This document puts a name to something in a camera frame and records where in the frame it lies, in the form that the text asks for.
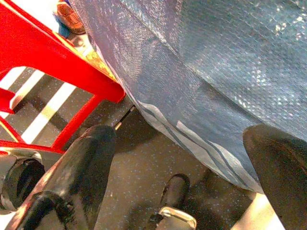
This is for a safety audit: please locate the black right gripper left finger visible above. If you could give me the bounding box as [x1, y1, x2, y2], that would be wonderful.
[23, 125, 118, 230]

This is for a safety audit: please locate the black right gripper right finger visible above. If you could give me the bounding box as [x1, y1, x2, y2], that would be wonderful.
[243, 124, 307, 230]

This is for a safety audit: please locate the blue-grey striped cloth garment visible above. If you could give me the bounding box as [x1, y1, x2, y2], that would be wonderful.
[68, 0, 307, 195]

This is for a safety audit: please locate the silver black robot leg joint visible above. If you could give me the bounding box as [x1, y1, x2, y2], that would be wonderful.
[0, 148, 47, 213]

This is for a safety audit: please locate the thin black rod metal tip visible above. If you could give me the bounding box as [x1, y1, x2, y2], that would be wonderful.
[114, 106, 136, 131]

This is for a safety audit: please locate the yellow patterned chair seat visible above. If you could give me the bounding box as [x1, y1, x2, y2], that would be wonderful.
[83, 46, 120, 85]

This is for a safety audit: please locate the person's blue trouser leg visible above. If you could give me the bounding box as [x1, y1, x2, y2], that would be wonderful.
[52, 11, 72, 39]

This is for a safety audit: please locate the brown shoe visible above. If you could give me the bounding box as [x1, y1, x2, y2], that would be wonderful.
[57, 1, 86, 35]

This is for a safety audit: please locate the red metal chair frame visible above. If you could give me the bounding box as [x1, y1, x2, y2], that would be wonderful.
[0, 0, 127, 155]

